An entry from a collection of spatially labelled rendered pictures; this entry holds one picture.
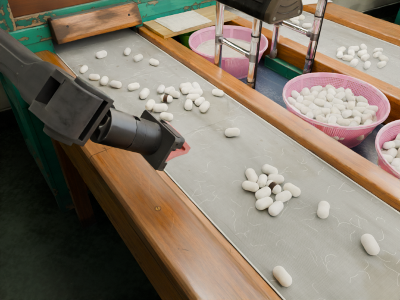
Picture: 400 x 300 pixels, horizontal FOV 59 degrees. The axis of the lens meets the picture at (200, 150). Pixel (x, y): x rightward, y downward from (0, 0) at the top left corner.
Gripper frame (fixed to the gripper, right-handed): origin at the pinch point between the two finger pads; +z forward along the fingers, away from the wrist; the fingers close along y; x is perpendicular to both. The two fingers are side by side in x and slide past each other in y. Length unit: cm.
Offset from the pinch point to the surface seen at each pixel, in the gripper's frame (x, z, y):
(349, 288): 1.8, 10.8, -34.2
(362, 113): -26, 47, -6
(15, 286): 92, 19, 53
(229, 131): -5.0, 17.1, 6.1
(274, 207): -0.2, 10.5, -16.7
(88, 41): 0, 15, 78
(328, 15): -56, 79, 41
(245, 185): 0.4, 10.6, -9.1
